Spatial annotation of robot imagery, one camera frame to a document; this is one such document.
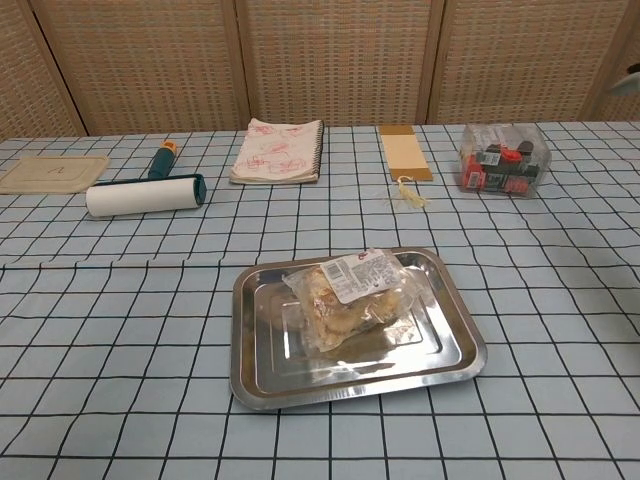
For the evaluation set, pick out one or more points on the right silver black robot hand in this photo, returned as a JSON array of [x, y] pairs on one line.
[[629, 84]]

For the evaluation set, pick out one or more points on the small snack packet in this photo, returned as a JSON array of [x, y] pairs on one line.
[[345, 300]]

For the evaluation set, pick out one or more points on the stainless steel tray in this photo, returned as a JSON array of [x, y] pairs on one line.
[[280, 365]]

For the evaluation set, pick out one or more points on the clear plastic box of items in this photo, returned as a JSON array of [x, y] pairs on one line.
[[502, 160]]

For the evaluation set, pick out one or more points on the brown bookmark with tassel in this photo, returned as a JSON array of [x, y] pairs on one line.
[[405, 152]]

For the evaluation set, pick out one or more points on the woven bamboo folding screen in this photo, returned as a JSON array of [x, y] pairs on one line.
[[330, 55]]

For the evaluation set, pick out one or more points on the spiral notebook with red drawings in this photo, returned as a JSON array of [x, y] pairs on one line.
[[277, 152]]

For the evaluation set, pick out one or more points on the teal lint roller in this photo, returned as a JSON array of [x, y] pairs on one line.
[[142, 200]]

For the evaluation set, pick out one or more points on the blue checked tablecloth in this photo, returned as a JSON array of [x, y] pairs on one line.
[[125, 350]]

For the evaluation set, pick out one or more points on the beige paper pulp lid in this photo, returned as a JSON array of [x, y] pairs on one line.
[[50, 174]]

